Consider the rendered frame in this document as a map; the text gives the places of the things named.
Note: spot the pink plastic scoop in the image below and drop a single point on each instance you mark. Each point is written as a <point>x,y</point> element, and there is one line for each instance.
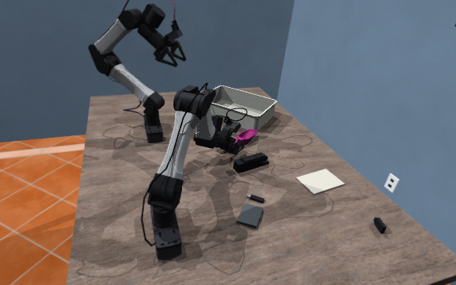
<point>246,136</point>

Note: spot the white flat square sheet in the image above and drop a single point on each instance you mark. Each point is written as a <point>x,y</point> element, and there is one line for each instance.
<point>320,181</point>

